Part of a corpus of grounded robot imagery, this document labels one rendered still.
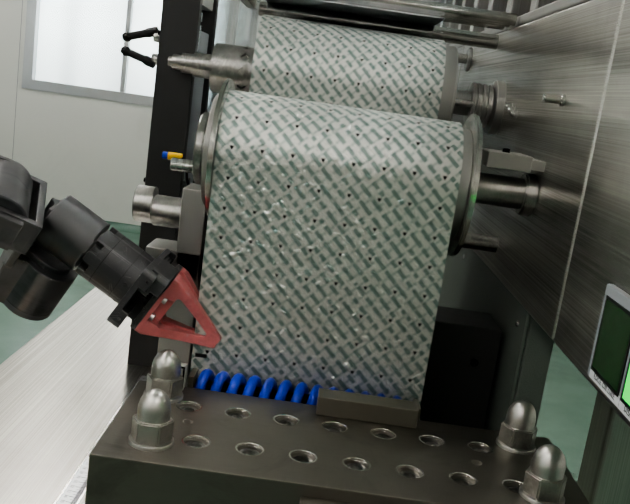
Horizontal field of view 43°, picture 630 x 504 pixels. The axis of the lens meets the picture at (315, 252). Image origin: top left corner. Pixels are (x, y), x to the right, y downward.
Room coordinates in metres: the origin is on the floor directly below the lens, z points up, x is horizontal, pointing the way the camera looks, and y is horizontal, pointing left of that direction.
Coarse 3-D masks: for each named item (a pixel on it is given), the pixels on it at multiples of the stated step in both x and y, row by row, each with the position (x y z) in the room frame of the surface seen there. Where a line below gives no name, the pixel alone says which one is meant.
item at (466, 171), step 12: (216, 96) 0.80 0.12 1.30; (468, 132) 0.81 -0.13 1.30; (204, 144) 0.77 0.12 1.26; (468, 144) 0.79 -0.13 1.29; (204, 156) 0.76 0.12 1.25; (468, 156) 0.78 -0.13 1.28; (204, 168) 0.77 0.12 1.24; (468, 168) 0.77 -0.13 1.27; (204, 180) 0.77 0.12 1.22; (468, 180) 0.77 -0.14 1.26; (204, 192) 0.78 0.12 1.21; (468, 192) 0.77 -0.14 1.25; (204, 204) 0.81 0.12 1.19; (456, 204) 0.77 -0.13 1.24; (456, 216) 0.77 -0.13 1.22; (456, 228) 0.78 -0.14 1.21
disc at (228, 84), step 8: (232, 80) 0.83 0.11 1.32; (224, 88) 0.78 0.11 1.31; (232, 88) 0.84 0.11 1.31; (224, 96) 0.78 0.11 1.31; (216, 104) 0.77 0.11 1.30; (216, 112) 0.76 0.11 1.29; (216, 120) 0.76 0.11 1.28; (216, 128) 0.75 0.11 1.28; (216, 136) 0.76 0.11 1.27; (208, 152) 0.75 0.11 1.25; (208, 160) 0.75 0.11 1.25; (208, 168) 0.75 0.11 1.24; (208, 176) 0.75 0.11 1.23; (208, 184) 0.75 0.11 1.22; (208, 192) 0.76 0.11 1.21; (208, 200) 0.76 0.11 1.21; (208, 208) 0.77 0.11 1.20
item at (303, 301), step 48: (240, 240) 0.76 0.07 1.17; (288, 240) 0.76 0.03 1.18; (336, 240) 0.76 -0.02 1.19; (384, 240) 0.76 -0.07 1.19; (432, 240) 0.76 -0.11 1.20; (240, 288) 0.76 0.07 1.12; (288, 288) 0.76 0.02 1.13; (336, 288) 0.76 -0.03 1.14; (384, 288) 0.76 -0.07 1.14; (432, 288) 0.76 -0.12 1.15; (240, 336) 0.76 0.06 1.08; (288, 336) 0.76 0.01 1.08; (336, 336) 0.76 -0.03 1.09; (384, 336) 0.76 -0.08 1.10; (432, 336) 0.76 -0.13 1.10; (336, 384) 0.76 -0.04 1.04; (384, 384) 0.76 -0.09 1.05
